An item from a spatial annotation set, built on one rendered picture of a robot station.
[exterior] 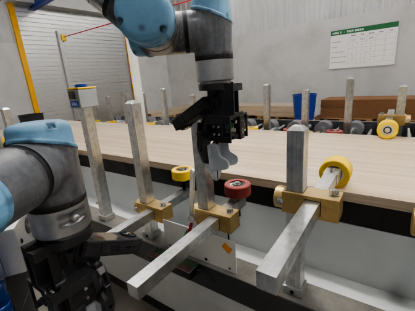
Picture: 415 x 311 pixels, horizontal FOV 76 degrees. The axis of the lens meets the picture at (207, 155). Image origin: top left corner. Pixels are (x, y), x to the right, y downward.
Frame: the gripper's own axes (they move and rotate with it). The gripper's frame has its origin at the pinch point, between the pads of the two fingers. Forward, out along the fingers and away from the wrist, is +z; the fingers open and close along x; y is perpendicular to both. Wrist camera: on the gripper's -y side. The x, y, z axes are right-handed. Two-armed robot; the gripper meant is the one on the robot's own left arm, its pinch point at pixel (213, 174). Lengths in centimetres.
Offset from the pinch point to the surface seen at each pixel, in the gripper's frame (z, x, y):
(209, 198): 10.5, 6.9, -7.0
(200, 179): 5.0, 5.9, -8.8
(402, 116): 4, 115, 34
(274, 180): 10.7, 26.8, 3.5
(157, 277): 16.3, -17.9, -2.8
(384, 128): 6, 92, 27
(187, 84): -2, 761, -642
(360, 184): 10.6, 33.7, 26.0
